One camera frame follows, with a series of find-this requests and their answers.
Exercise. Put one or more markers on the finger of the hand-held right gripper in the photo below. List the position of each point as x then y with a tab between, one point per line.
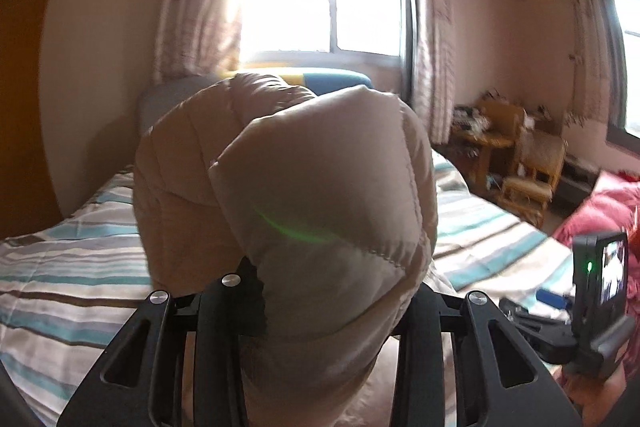
552	299

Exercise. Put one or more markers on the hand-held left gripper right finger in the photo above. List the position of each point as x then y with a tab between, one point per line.
425	322

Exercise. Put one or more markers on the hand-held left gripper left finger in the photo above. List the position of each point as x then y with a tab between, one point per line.
220	307

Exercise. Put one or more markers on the beige puffer jacket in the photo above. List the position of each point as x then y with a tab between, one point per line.
325	187

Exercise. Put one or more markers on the person's right hand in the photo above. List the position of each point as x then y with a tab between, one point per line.
587	402

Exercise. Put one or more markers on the red blanket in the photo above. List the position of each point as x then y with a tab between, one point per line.
600	212

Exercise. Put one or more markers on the dark low cabinet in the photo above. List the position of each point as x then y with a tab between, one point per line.
575	182

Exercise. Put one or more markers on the wooden chair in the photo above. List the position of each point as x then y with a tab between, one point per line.
542	157

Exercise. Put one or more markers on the striped bed sheet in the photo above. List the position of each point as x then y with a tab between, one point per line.
65	257

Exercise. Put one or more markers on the wooden side table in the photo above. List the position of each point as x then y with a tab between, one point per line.
487	147

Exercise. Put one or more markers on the cardboard box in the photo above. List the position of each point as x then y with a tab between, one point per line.
502	117

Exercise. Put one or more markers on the small side window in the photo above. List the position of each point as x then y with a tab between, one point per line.
630	57

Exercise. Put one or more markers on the grey yellow blue headboard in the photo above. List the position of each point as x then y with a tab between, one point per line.
335	79

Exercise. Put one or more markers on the brown wooden wardrobe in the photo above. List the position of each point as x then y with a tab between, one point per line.
30	107

